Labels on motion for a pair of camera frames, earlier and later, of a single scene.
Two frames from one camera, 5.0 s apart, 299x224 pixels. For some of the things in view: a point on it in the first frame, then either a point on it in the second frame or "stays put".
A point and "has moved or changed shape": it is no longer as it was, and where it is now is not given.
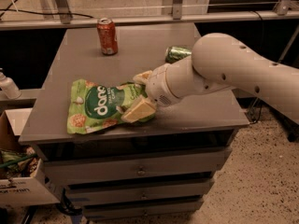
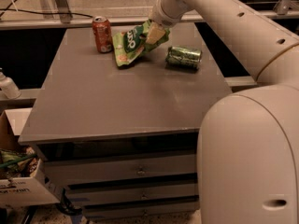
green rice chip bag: (94, 106) → (130, 43)
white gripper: (158, 85) → (163, 17)
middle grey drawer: (163, 190) stays put
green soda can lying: (176, 53) stays put
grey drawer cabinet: (159, 168) stays put
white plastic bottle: (8, 86) stays put
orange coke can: (107, 36) has moved or changed shape
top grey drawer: (172, 163) stays put
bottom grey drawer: (149, 209) stays put
